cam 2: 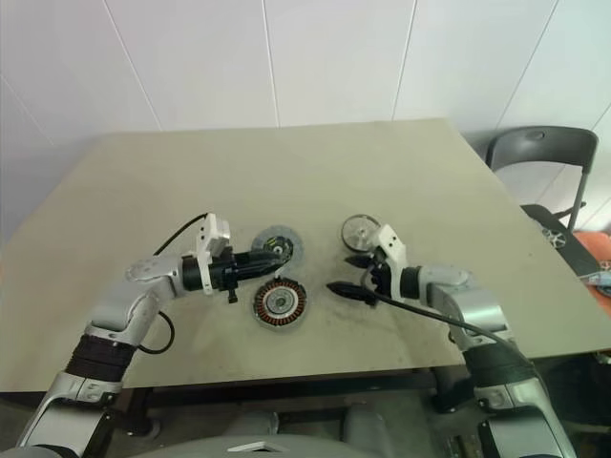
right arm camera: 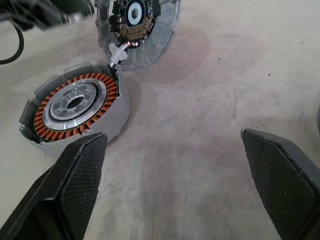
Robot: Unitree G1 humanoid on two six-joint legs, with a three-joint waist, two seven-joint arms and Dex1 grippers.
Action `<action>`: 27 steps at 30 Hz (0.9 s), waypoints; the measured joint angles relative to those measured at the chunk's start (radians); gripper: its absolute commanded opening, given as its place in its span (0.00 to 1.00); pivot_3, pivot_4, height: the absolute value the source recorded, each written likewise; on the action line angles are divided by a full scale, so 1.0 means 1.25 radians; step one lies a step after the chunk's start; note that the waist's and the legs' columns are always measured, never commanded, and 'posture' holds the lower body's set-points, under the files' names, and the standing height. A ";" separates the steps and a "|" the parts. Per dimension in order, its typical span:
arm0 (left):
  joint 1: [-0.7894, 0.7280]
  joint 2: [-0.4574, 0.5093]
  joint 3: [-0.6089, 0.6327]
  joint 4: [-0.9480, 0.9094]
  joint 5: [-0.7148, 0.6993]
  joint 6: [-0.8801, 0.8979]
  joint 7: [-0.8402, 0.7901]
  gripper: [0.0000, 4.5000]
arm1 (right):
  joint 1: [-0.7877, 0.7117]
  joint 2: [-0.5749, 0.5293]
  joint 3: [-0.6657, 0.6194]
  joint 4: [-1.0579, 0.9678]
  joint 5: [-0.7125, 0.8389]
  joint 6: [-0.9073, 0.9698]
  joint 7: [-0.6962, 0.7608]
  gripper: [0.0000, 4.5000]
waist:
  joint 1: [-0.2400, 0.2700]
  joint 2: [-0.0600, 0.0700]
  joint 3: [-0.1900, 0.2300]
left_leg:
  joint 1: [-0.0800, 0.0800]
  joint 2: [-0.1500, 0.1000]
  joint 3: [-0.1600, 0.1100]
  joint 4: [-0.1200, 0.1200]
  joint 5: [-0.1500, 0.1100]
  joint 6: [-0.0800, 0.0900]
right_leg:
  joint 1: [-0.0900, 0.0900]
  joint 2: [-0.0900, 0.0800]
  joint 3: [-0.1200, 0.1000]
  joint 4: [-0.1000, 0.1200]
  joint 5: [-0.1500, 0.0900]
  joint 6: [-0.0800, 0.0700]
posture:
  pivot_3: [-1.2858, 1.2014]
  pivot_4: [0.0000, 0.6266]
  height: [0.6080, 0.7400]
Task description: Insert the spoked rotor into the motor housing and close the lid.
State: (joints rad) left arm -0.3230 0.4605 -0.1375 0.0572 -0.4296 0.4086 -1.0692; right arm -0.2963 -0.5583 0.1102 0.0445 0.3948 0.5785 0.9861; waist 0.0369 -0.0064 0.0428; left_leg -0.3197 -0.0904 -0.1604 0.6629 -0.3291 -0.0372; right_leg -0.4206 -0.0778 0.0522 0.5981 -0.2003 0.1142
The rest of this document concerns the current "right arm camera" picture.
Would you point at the round clear disc black rim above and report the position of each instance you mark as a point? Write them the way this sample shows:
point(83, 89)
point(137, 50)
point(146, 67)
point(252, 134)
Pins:
point(318, 120)

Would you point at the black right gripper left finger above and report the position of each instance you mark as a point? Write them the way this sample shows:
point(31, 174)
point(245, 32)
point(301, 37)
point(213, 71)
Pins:
point(72, 190)

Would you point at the silver motor base copper windings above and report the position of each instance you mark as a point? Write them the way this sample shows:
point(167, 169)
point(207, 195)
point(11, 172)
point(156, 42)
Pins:
point(117, 117)

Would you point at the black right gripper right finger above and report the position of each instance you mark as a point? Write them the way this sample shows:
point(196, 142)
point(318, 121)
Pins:
point(282, 182)

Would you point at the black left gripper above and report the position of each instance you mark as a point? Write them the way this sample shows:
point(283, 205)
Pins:
point(45, 12)

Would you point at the silver motor cover circuit board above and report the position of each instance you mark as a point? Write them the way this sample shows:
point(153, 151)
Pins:
point(160, 37)

